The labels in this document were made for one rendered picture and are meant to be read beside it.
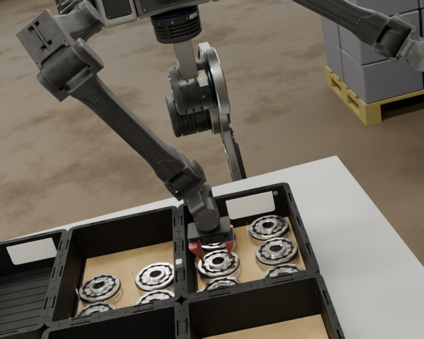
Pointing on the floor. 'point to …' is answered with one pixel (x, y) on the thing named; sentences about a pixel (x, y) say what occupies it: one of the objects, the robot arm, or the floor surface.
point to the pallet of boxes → (358, 57)
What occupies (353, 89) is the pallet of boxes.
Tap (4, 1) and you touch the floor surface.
